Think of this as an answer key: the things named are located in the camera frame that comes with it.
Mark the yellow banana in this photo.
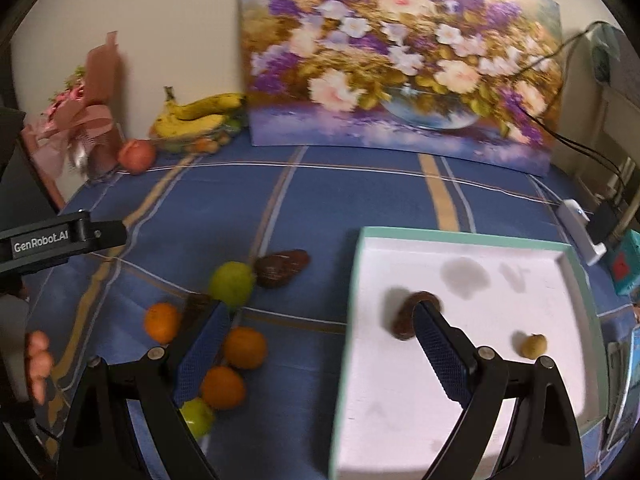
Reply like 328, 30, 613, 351
150, 86, 226, 140
172, 92, 246, 121

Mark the glass fruit bowl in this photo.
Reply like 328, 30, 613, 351
150, 115, 248, 153

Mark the dark brown avocado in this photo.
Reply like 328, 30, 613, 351
254, 249, 310, 288
390, 291, 443, 342
181, 292, 213, 331

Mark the flower painting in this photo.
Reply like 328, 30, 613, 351
239, 0, 563, 177

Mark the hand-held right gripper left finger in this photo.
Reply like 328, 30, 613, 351
57, 300, 233, 480

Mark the person's left hand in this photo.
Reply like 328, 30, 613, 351
25, 331, 55, 405

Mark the blue plaid blanket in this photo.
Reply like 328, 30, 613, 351
20, 132, 636, 480

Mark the green mango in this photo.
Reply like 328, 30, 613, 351
207, 261, 256, 308
180, 397, 216, 438

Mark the orange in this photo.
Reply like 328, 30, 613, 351
200, 366, 247, 410
144, 302, 182, 343
222, 326, 268, 370

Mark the red apple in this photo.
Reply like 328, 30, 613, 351
118, 139, 157, 175

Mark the black power adapter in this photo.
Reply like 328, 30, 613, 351
587, 202, 621, 246

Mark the white wall socket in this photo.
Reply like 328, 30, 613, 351
590, 22, 623, 86

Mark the black cable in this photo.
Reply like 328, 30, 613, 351
510, 21, 628, 203

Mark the dark flat object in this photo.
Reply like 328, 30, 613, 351
0, 105, 67, 213

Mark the white furniture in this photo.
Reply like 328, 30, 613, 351
572, 80, 640, 211

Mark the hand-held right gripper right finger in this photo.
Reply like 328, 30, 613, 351
412, 300, 586, 480

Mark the small yellow fruit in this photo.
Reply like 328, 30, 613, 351
520, 332, 548, 360

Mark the teal box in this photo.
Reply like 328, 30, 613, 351
607, 230, 640, 296

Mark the green white box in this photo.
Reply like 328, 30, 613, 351
327, 226, 610, 480

